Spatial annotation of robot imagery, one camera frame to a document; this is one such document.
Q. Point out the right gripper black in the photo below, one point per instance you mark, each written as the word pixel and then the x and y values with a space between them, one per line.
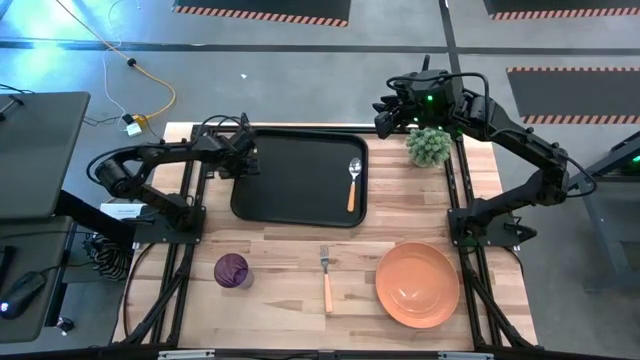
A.
pixel 430 102

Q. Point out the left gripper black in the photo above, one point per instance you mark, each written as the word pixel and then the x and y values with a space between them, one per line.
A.
pixel 239 155

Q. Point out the black plastic tray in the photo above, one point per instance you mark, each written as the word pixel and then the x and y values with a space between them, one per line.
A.
pixel 295 180

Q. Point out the purple cup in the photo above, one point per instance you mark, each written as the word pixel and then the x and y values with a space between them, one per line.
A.
pixel 231 270

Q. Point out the orange bowl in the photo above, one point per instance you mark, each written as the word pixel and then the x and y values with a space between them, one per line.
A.
pixel 417 285

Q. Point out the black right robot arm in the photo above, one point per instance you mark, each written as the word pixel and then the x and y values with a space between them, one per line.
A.
pixel 530 145

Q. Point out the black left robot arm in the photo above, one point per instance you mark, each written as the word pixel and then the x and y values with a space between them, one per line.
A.
pixel 150 155

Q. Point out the green potted plant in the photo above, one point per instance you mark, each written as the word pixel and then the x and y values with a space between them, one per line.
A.
pixel 428 146

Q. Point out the white power adapter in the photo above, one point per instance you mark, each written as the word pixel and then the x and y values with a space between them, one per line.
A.
pixel 134 127

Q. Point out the white label card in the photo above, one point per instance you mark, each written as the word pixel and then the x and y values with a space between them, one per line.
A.
pixel 122 210

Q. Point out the black hazard-striped floor mat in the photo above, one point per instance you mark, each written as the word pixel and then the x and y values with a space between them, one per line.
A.
pixel 565 6
pixel 575 92
pixel 260 7

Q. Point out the dark grey desk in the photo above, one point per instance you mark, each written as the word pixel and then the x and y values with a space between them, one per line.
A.
pixel 35 160

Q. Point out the grey metal stand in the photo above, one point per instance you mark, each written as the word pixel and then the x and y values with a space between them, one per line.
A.
pixel 607 225

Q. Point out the black computer mouse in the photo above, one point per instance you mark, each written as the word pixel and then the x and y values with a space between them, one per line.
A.
pixel 20 295

